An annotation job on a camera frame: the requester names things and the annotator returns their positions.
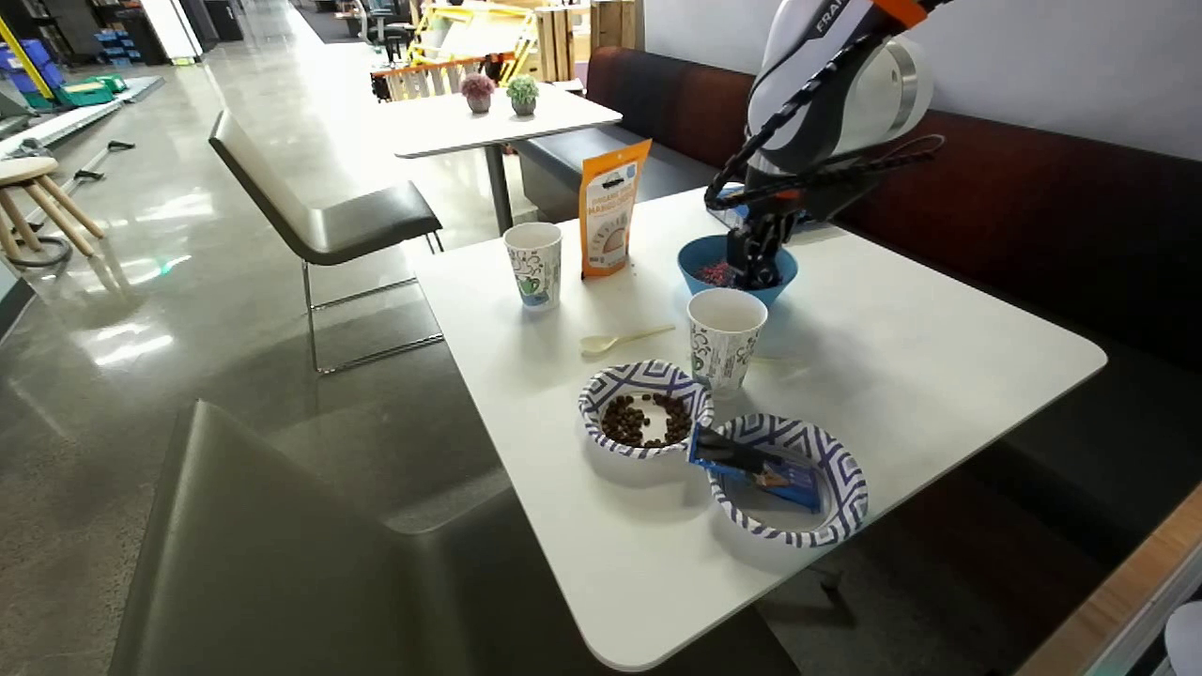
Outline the dark blue candy wrapper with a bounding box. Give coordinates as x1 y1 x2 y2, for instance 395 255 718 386
692 427 822 511

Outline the patterned paper plate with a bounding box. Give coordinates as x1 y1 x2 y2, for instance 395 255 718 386
698 414 868 550

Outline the purple potted ornament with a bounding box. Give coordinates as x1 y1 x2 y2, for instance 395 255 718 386
458 76 494 115

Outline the grey chair far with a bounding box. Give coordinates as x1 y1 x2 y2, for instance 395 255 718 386
207 108 444 376

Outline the grey chair near table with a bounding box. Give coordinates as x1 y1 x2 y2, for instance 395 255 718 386
108 402 595 676

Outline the dark bench seat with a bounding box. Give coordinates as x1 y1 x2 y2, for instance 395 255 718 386
519 44 1202 593

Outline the orange snack pouch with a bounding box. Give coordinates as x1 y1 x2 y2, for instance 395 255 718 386
579 140 651 281

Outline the wooden stool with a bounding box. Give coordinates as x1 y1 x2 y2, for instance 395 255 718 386
0 159 127 293

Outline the green potted ornament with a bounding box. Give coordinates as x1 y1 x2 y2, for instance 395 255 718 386
508 76 540 115

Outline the paper cup near pouch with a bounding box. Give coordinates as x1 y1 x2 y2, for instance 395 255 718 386
504 222 559 312

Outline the paper cup near plates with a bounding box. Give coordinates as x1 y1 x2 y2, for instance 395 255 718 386
687 289 769 392

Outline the blue plastic bowl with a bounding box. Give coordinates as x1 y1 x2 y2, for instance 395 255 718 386
674 232 800 306

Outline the patterned paper bowl with snacks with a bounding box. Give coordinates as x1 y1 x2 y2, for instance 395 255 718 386
579 359 714 483

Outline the white plastic spoon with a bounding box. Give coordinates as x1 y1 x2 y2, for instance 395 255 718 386
579 324 671 359

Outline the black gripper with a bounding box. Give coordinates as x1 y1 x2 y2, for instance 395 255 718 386
734 182 807 289

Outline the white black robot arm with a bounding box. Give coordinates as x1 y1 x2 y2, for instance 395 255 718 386
706 0 942 289

